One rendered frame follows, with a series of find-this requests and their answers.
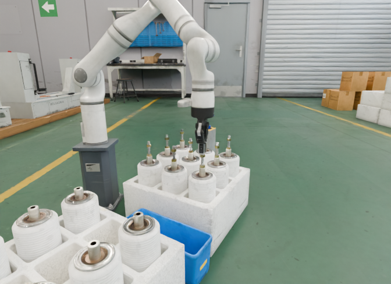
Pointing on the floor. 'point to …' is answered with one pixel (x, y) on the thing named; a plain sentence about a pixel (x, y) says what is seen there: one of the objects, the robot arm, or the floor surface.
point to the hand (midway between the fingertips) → (202, 148)
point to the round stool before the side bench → (126, 89)
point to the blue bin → (188, 240)
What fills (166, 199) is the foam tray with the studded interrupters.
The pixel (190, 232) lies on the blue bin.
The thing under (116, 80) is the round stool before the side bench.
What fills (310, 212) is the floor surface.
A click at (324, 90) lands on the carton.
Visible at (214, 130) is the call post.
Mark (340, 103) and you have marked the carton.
